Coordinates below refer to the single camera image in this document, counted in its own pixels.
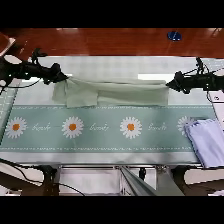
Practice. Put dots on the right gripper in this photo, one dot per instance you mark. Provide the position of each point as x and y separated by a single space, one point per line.
178 83

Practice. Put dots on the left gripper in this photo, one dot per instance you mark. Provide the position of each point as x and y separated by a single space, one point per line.
55 75

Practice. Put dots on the pale green shirt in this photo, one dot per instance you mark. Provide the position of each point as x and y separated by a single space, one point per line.
126 93

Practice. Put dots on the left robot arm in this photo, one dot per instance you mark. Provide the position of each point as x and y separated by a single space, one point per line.
20 70

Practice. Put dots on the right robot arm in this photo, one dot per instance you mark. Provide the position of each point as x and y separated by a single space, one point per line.
213 81

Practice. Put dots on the blue round disc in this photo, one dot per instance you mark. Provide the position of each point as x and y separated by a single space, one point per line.
174 35

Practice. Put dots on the light blue garment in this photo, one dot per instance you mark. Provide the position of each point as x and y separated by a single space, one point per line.
208 141

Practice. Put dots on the silver frame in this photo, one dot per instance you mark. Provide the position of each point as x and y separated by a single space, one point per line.
140 181

